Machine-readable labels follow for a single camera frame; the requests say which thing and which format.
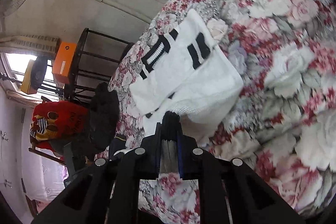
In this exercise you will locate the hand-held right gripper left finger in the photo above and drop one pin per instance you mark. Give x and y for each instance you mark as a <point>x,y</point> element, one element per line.
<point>157,158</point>

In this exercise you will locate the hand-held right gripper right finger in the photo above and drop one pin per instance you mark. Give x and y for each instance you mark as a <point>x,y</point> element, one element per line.
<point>181,161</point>

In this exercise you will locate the white black-trimmed v-neck sweater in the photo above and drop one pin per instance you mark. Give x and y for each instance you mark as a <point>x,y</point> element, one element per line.
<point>183,77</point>

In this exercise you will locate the navy garment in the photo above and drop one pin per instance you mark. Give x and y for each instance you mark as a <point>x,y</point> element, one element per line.
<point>117,145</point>

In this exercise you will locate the black fluffy garment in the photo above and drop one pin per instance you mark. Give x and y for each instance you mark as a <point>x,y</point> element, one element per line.
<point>103,113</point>

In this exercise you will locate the red printed cloth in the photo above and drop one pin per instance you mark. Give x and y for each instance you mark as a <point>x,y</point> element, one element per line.
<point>63,116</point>

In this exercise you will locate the black metal rack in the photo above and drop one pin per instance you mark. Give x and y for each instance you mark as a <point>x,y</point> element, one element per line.
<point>86,64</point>

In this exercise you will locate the orange box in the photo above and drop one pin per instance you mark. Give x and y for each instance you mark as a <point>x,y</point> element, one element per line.
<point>64,61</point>

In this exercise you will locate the floral bed sheet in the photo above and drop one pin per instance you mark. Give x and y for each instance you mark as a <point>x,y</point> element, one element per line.
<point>275,56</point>

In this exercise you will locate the yellow box with black disc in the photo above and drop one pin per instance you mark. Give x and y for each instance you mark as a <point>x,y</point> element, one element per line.
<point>35,75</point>

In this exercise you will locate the window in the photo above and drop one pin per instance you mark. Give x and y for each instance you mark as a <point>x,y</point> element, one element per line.
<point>18,64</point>

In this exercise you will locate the patterned curtain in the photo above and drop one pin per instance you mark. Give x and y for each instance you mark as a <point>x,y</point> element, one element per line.
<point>29,41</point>

